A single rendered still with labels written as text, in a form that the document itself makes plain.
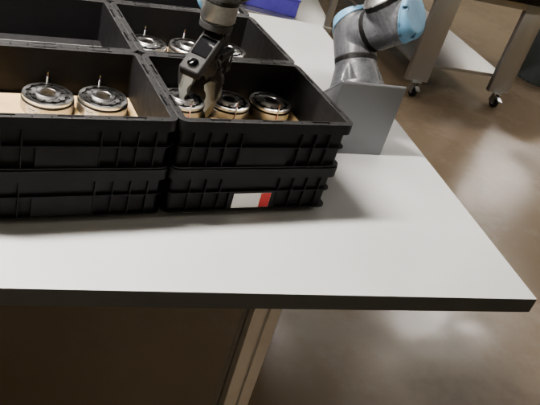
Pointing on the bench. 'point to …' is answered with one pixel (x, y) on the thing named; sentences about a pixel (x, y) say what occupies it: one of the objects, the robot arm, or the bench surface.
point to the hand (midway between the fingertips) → (194, 108)
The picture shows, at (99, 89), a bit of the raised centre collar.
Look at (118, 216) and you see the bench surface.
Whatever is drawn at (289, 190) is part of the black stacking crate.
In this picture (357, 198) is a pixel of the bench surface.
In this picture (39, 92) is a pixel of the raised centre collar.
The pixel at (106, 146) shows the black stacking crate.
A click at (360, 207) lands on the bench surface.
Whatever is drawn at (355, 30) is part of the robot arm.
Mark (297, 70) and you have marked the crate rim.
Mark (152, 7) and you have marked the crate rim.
